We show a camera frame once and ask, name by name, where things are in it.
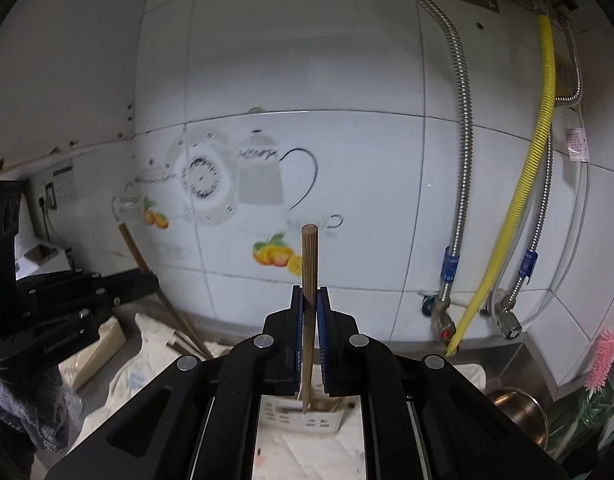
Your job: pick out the small steel pot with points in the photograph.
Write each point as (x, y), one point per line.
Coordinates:
(519, 415)

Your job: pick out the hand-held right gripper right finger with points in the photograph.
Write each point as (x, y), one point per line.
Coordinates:
(323, 340)

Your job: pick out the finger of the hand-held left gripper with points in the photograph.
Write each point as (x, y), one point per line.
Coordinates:
(67, 319)
(97, 287)

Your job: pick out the beige packet in plastic bag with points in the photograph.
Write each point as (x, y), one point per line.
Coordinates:
(102, 350)

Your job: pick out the white plastic utensil basket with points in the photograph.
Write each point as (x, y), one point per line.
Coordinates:
(317, 422)

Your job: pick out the brass water valve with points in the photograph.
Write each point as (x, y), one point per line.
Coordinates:
(439, 317)

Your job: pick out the teapot and fruit wall decal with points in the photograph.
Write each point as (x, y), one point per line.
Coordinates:
(212, 185)

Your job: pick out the wall socket with black plug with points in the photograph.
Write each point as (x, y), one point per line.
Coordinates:
(48, 197)

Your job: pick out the brown bamboo chopstick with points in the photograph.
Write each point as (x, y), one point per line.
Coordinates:
(309, 260)
(137, 255)

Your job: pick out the pink hanging tag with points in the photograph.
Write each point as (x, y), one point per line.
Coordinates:
(577, 145)

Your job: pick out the white printed cloth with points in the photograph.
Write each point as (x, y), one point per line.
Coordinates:
(307, 455)

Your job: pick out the steel water valve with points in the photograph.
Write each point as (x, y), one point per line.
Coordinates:
(508, 317)

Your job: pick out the pink artificial flower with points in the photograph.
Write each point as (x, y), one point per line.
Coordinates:
(601, 360)

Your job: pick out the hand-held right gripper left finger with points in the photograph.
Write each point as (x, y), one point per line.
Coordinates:
(297, 340)

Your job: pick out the white wall label sticker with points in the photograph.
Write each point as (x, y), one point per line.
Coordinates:
(66, 182)

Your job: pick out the person's left forearm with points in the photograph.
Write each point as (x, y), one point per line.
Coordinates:
(27, 405)

